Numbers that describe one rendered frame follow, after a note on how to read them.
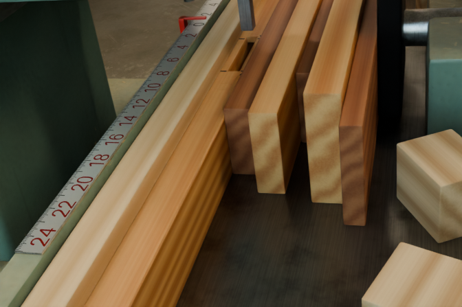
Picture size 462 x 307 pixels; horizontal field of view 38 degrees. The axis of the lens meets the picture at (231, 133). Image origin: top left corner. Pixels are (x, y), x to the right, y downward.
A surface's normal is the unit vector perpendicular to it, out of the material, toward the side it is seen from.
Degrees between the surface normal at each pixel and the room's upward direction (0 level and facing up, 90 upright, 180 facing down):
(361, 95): 0
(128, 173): 0
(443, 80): 90
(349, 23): 0
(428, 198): 90
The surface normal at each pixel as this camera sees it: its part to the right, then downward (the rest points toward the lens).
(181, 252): 0.96, 0.02
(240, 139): -0.25, 0.52
